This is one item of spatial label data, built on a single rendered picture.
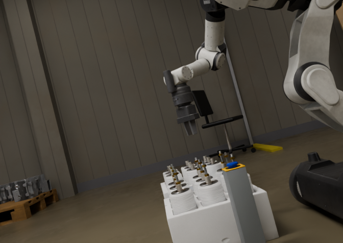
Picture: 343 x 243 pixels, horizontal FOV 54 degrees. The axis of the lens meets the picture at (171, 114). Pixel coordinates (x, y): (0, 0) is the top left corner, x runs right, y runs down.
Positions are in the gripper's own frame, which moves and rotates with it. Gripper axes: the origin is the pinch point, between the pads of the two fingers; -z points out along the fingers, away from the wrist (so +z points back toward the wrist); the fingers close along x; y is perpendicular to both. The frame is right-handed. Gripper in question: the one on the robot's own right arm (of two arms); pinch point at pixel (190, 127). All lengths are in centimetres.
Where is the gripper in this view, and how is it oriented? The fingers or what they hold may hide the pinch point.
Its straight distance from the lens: 146.7
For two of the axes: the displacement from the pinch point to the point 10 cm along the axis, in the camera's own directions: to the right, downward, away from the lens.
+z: -2.6, -9.6, 0.5
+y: 7.8, -1.8, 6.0
